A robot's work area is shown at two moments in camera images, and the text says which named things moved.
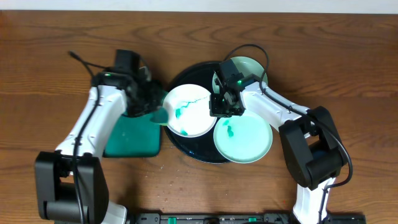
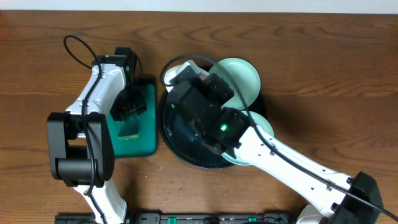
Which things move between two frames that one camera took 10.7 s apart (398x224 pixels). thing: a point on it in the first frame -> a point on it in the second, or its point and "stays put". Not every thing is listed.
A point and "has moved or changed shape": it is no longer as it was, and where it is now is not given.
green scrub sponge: [161, 116] -> [129, 129]
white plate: [189, 111] has moved or changed shape
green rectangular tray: [138, 136] stays put
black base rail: [244, 218] stays put
